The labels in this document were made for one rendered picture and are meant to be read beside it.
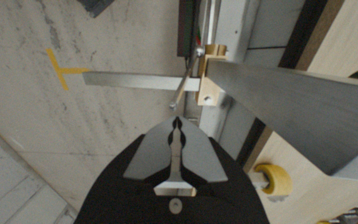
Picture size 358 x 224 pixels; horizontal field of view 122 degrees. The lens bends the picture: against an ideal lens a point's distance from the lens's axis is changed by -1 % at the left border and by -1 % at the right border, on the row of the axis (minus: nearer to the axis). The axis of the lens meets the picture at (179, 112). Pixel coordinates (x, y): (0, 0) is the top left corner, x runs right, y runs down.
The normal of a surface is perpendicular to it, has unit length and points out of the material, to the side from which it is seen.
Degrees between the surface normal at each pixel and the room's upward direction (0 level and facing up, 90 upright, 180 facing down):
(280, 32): 90
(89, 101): 0
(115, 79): 0
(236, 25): 0
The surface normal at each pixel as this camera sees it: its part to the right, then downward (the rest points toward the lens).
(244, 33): 0.00, 0.47
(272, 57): -1.00, -0.04
